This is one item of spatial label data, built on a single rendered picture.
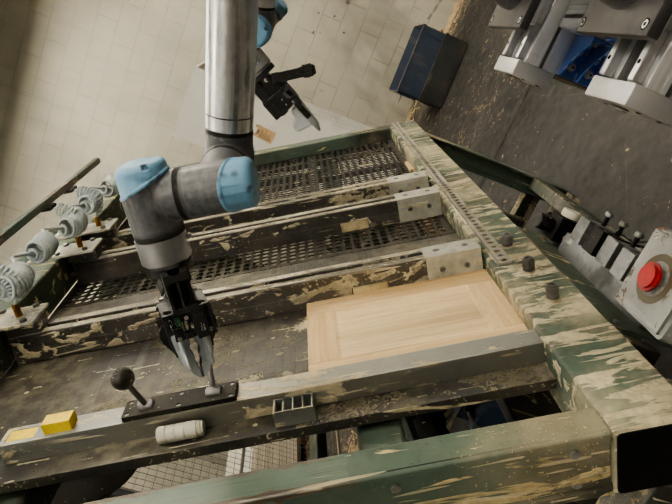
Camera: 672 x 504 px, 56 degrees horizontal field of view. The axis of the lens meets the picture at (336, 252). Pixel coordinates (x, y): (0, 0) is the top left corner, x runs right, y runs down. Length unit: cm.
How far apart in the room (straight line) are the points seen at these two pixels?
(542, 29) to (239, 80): 75
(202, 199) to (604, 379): 64
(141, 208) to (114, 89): 594
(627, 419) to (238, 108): 70
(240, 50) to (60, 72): 604
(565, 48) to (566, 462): 90
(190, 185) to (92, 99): 603
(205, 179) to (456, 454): 50
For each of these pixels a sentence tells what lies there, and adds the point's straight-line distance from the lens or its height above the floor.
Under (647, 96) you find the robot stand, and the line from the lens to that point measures 103.
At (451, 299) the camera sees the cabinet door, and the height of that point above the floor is 97.
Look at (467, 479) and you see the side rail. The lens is 92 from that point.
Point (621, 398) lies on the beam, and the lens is 99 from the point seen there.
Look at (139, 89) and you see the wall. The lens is 677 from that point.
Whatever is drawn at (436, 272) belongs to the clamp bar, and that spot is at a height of 99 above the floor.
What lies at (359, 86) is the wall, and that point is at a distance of 662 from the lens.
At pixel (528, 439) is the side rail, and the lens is 91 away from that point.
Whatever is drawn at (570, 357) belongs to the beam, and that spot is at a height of 89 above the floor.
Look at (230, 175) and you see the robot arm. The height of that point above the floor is 148.
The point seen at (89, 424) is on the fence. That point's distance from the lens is 120.
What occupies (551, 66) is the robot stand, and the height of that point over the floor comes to 92.
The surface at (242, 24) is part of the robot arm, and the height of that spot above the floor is 154.
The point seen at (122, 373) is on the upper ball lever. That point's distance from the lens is 107.
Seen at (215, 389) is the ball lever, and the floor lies 139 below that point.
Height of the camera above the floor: 148
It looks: 11 degrees down
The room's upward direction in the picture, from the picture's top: 70 degrees counter-clockwise
